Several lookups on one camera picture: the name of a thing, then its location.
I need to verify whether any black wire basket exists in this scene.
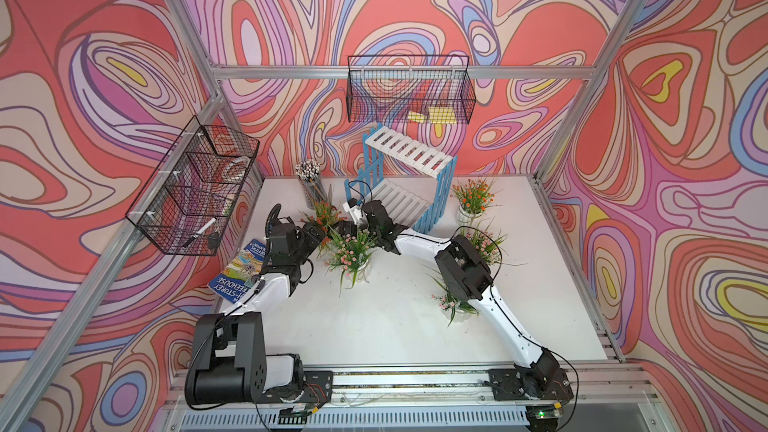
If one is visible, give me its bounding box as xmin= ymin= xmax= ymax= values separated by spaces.
xmin=126 ymin=117 xmax=260 ymax=256
xmin=346 ymin=52 xmax=477 ymax=125

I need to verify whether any orange flower pot right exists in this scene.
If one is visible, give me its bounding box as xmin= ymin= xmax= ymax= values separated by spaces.
xmin=451 ymin=179 xmax=495 ymax=225

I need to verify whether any orange flower pot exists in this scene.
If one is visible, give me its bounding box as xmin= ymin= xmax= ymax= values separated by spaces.
xmin=302 ymin=200 xmax=341 ymax=242
xmin=451 ymin=179 xmax=495 ymax=225

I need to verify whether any blue children's book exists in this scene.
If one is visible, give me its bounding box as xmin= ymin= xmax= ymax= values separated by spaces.
xmin=208 ymin=239 xmax=266 ymax=303

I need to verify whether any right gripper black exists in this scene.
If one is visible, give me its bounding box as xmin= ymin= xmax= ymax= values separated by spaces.
xmin=322 ymin=221 xmax=380 ymax=245

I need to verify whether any black wire basket left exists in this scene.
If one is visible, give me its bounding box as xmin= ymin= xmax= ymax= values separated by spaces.
xmin=126 ymin=117 xmax=260 ymax=256

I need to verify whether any orange flower pot left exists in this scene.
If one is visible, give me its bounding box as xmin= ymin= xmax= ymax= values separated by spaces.
xmin=302 ymin=200 xmax=341 ymax=242

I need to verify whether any blue white slatted rack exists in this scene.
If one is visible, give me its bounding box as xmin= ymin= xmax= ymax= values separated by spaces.
xmin=344 ymin=125 xmax=457 ymax=233

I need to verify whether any black wire basket back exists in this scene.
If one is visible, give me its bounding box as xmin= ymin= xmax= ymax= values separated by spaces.
xmin=346 ymin=52 xmax=477 ymax=125

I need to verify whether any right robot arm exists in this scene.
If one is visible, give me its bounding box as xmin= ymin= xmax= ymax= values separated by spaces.
xmin=327 ymin=200 xmax=578 ymax=404

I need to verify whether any pink flower pot front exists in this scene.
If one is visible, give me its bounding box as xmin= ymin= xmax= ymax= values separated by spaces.
xmin=431 ymin=276 xmax=479 ymax=327

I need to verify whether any aluminium rail front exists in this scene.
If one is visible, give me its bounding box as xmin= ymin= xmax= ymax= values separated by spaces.
xmin=151 ymin=362 xmax=675 ymax=431

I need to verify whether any pink flower pot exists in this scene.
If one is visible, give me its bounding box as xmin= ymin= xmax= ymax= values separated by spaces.
xmin=431 ymin=276 xmax=479 ymax=327
xmin=325 ymin=229 xmax=374 ymax=293
xmin=460 ymin=226 xmax=507 ymax=267

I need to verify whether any white marker in basket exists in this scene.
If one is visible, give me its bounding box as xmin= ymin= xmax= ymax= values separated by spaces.
xmin=182 ymin=217 xmax=217 ymax=248

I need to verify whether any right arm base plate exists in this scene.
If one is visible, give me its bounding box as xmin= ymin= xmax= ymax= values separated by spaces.
xmin=488 ymin=367 xmax=574 ymax=403

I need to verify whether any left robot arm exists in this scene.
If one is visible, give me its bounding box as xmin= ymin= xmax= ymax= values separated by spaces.
xmin=184 ymin=204 xmax=326 ymax=411

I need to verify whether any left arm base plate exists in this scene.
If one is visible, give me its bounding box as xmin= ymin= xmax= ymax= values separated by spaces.
xmin=254 ymin=370 xmax=334 ymax=405

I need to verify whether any pencil cup holder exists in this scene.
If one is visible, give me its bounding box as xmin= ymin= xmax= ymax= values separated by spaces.
xmin=294 ymin=159 xmax=328 ymax=208

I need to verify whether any yellow sponge in basket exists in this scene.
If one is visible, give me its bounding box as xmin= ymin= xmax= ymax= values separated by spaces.
xmin=407 ymin=106 xmax=458 ymax=125

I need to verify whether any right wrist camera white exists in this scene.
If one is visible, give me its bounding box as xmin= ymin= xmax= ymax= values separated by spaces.
xmin=343 ymin=198 xmax=367 ymax=226

